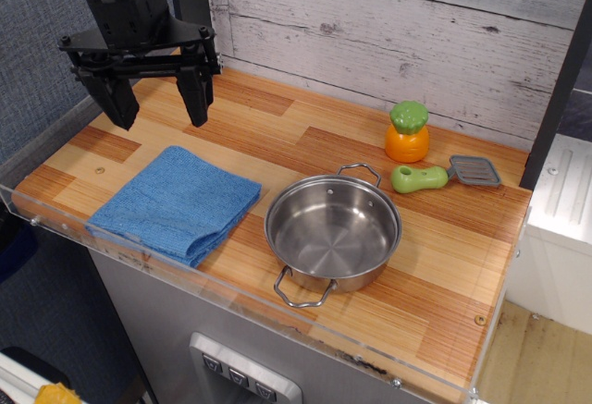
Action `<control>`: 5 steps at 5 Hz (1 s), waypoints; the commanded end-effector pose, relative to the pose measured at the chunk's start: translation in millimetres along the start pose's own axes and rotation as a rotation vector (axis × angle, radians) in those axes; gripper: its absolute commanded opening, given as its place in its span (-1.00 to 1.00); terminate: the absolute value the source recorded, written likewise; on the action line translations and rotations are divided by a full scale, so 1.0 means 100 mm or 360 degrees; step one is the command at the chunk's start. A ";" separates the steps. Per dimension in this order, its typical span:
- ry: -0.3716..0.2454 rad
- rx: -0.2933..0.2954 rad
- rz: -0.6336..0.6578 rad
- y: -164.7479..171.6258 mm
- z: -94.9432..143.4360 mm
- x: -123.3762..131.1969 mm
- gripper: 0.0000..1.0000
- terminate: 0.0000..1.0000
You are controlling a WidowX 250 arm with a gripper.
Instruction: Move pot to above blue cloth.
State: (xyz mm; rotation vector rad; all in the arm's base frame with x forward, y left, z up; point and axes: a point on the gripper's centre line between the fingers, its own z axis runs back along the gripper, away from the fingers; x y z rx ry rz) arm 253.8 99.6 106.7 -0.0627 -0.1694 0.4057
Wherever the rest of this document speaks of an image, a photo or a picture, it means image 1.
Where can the stainless steel pot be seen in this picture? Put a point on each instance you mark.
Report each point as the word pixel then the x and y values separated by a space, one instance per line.
pixel 331 234

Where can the black vertical post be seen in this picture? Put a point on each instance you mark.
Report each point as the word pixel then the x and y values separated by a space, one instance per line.
pixel 572 63

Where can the white aluminium box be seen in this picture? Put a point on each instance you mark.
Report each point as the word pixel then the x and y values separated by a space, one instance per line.
pixel 551 272

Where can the clear acrylic guard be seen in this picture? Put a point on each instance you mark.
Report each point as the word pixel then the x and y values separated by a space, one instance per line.
pixel 421 330

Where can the blue folded cloth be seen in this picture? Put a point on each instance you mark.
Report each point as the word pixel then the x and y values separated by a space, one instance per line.
pixel 179 206

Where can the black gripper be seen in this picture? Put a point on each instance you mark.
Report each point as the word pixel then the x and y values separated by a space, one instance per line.
pixel 140 38

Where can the orange toy carrot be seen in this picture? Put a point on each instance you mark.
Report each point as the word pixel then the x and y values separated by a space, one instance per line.
pixel 407 137

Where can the green handled toy spatula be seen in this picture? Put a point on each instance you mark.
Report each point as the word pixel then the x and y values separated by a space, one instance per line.
pixel 469 170

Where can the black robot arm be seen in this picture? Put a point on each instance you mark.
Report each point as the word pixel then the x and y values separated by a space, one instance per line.
pixel 140 39

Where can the silver control panel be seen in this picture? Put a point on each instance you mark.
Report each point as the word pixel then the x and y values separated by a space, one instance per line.
pixel 256 383

